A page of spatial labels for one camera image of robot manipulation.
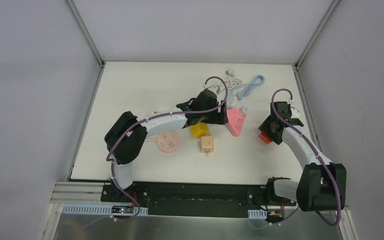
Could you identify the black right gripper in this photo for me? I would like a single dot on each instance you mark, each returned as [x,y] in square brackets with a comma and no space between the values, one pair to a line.
[271,127]

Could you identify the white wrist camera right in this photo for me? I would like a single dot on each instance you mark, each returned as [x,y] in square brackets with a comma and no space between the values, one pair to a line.
[296,113]

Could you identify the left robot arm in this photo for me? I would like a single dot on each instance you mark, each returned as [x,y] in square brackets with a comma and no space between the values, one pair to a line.
[126,137]

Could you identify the red cube socket adapter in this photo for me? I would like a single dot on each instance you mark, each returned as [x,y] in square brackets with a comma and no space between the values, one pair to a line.
[265,138]

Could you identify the pink triangular power socket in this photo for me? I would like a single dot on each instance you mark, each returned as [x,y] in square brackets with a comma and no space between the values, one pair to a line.
[236,119]

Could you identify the round pink socket base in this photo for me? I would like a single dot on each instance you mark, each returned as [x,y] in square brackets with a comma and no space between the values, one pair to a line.
[168,142]

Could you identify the white USB charger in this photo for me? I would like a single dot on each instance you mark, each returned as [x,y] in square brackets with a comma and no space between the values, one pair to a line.
[244,109]

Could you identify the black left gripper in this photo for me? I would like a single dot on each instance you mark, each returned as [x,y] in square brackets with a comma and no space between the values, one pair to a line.
[217,117]

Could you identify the beige cube socket adapter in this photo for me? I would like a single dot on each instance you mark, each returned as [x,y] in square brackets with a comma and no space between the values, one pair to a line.
[207,145]

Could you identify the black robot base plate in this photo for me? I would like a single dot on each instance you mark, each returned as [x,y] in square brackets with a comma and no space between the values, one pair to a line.
[197,199]

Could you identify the yellow cube socket adapter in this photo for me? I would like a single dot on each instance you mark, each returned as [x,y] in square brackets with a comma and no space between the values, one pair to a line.
[199,130]

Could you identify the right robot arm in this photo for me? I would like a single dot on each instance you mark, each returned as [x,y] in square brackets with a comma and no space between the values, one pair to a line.
[322,185]

